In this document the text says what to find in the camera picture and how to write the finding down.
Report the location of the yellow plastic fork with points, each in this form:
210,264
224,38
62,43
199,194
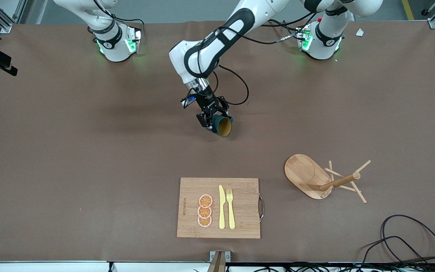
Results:
231,211

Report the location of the yellow plastic knife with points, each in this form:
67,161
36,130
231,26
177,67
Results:
221,207

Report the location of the white paper scrap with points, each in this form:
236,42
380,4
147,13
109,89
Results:
360,32

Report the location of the wooden mug tree stand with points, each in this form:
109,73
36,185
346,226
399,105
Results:
300,173

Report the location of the bamboo cutting board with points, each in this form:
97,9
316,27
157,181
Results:
191,189

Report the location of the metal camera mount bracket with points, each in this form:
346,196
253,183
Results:
219,260

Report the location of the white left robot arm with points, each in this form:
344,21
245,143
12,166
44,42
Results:
179,56

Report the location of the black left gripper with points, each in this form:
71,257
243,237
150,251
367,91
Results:
206,100

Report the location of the orange slice toy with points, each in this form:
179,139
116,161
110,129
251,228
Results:
205,200

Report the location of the teal ribbed mug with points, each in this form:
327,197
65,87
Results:
225,128

